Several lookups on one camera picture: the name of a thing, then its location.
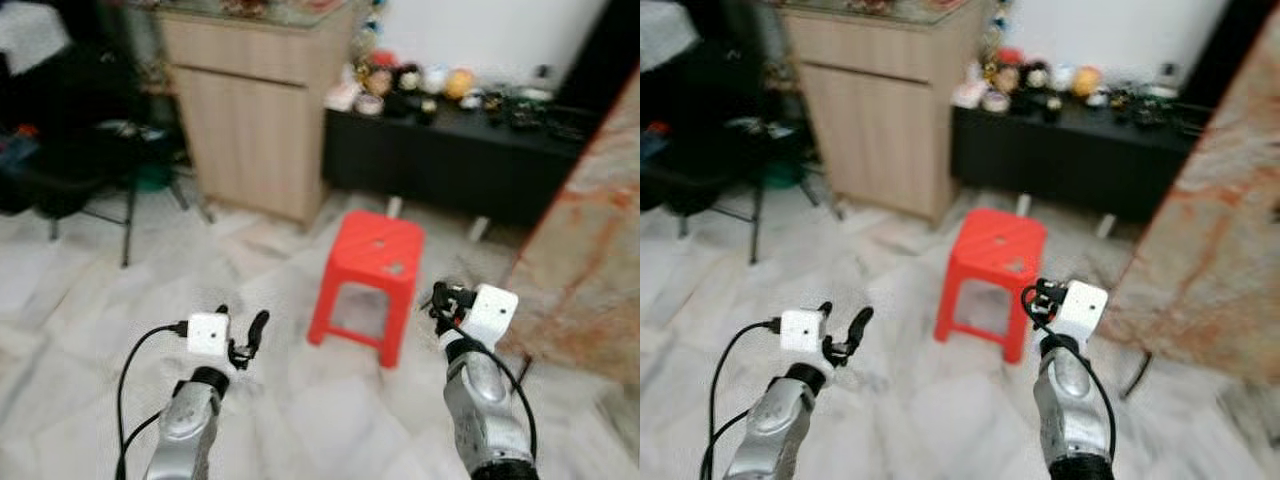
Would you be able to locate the black metal table leg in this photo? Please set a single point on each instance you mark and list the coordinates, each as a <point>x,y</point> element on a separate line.
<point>523,370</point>
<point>1135,375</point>

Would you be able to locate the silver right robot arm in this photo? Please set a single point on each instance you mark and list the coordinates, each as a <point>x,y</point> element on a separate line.
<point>1070,410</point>
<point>480,410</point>

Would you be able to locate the dark metal-legged furniture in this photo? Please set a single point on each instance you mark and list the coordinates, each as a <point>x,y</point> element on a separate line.
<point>70,150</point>
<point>700,150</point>

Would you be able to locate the green plastic basin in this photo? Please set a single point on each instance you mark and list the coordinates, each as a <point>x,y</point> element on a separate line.
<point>782,172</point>
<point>155,176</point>

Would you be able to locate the pink tissue pack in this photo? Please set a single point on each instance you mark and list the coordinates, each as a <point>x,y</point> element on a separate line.
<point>342,96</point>
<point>970,95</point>

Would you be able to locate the marble pattern folding table top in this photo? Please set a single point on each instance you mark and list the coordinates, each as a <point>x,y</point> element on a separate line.
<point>1210,250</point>
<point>590,250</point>

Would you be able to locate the yellow egg toy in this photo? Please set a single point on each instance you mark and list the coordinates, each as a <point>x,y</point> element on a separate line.
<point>1087,81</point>
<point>459,83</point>

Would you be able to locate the red plastic stool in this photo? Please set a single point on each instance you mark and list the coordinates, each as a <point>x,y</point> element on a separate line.
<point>375,250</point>
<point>1000,245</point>

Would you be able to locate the light wooden cabinet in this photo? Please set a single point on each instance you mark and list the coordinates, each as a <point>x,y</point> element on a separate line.
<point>250,120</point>
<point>880,120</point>

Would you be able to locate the black low sideboard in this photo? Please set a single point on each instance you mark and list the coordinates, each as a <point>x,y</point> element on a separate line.
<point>450,165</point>
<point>1070,165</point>

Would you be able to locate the white egg toy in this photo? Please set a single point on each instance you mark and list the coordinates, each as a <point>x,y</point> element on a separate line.
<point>434,78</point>
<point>1062,77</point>

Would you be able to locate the black television screen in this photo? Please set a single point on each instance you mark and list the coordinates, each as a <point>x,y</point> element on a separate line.
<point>610,50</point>
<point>1235,40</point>

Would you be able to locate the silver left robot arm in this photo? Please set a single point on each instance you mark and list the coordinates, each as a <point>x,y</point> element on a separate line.
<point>770,430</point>
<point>185,430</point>

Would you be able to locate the white tape roll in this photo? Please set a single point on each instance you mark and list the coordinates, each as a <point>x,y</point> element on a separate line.
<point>368,105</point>
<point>996,101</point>

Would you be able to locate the black mouse egg toy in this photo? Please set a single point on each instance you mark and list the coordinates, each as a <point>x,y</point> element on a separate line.
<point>407,80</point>
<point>1036,77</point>

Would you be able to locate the white cloth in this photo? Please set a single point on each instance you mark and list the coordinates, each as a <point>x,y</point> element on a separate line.
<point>30,35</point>
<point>665,30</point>

